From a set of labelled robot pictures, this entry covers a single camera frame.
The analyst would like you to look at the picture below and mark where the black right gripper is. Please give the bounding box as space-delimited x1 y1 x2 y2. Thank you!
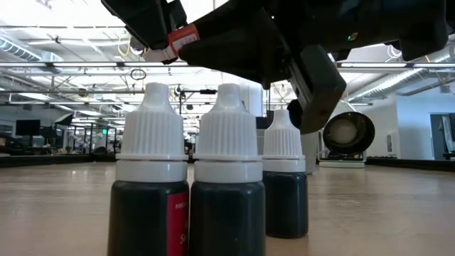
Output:
176 0 392 135

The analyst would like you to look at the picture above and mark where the small orange dropper bottle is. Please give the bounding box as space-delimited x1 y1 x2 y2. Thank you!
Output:
143 23 201 65

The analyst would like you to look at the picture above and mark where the small dark dropper bottle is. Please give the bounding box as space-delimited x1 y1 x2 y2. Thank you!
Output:
188 82 267 256
262 108 309 240

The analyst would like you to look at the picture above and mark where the long ceiling light bar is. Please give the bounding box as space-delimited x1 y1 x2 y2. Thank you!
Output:
0 60 455 70

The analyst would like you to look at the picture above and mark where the black perforated computer case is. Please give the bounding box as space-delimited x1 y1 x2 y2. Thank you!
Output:
255 110 275 131

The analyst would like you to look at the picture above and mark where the small dark bottle red label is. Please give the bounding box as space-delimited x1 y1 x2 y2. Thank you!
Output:
107 82 190 256

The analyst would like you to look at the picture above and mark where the black angled monitor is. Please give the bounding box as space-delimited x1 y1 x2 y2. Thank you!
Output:
53 112 75 127

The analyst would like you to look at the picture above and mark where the black hanging cable loop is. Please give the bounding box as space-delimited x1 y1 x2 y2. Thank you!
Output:
129 68 147 82

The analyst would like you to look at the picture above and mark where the silver ventilation duct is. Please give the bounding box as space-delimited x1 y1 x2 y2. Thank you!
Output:
0 35 63 65
346 53 455 104

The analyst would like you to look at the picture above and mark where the black metal table frame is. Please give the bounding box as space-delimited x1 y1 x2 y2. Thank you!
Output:
0 152 455 174

